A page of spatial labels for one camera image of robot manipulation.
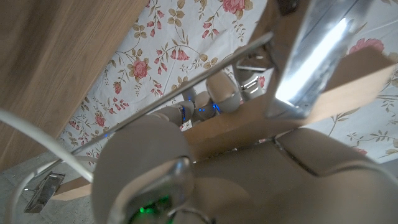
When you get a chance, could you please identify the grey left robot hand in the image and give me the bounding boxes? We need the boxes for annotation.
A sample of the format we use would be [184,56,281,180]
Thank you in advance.
[91,70,398,224]

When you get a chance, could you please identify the white Ethernet cable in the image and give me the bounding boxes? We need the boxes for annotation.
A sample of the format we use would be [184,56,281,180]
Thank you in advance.
[0,108,94,224]

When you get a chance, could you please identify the floral backdrop cloth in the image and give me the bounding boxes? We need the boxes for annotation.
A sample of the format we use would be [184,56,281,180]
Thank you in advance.
[58,0,398,164]

